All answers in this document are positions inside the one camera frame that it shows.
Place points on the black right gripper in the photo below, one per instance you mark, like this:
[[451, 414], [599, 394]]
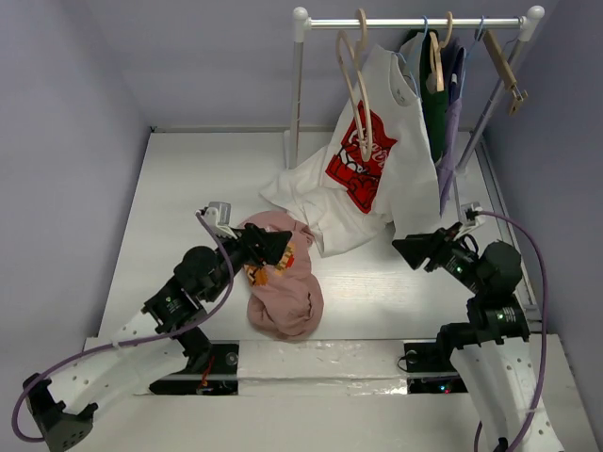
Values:
[[436, 250]]

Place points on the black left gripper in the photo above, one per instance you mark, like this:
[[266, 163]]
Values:
[[270, 244]]

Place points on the pink t shirt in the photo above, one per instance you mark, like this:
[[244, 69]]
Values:
[[286, 301]]

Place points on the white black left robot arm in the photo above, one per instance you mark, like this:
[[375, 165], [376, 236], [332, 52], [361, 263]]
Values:
[[162, 338]]

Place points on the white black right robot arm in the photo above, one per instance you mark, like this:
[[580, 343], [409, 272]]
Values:
[[490, 351]]

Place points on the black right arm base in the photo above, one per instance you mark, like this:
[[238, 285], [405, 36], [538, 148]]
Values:
[[428, 363]]

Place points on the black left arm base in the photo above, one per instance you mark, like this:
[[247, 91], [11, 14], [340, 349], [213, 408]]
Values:
[[210, 371]]

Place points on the white red print t shirt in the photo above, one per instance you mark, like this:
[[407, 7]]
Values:
[[376, 170]]

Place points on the green shirt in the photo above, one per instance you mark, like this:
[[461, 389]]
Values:
[[433, 105]]

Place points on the wooden clip hanger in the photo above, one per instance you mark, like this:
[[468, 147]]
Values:
[[507, 81]]

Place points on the beige hanger with green shirt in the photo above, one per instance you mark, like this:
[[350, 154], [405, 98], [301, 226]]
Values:
[[436, 47]]

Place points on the lavender shirt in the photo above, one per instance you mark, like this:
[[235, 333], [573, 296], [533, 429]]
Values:
[[453, 64]]

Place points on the white metal clothes rack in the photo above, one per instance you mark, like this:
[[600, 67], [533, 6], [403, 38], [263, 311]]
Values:
[[303, 24]]

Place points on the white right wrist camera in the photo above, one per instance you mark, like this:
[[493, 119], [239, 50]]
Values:
[[469, 216]]

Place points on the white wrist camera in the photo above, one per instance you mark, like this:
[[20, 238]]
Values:
[[216, 216], [469, 216]]

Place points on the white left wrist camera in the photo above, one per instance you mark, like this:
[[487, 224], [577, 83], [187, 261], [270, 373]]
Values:
[[216, 216]]

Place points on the blue wire hanger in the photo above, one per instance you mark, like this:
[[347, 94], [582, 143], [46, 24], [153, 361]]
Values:
[[409, 57], [466, 55]]

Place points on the blue wire hanger right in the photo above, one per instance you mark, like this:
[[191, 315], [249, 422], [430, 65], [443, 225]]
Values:
[[466, 55]]

